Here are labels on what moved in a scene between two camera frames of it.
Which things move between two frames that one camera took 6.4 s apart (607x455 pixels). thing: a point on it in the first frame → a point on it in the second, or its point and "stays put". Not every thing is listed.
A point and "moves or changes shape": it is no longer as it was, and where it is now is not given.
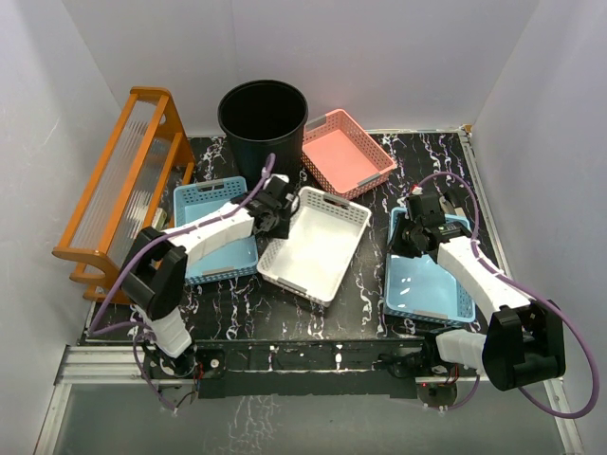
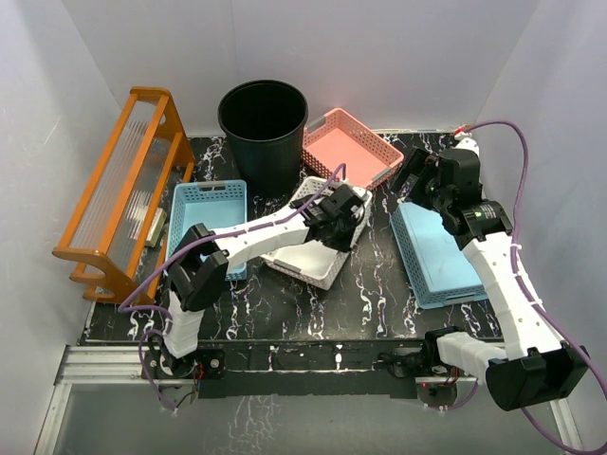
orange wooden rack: (138, 185) stays put
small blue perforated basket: (229, 258) stays put
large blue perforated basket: (418, 285) moves or changes shape
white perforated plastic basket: (323, 236) moves or changes shape
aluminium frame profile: (87, 365) stays put
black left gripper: (281, 231) → (347, 244)
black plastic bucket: (259, 118) stays put
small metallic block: (159, 219) stays put
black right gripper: (396, 246) → (422, 165)
